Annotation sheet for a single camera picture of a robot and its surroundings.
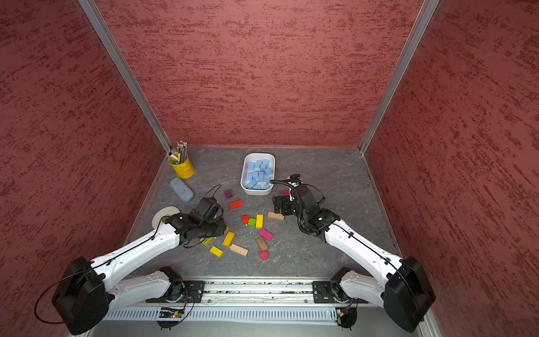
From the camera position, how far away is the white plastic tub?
3.27ft

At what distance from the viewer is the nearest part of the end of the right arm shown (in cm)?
61

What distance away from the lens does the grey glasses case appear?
1.00 metres

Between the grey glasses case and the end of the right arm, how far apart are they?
0.49 m
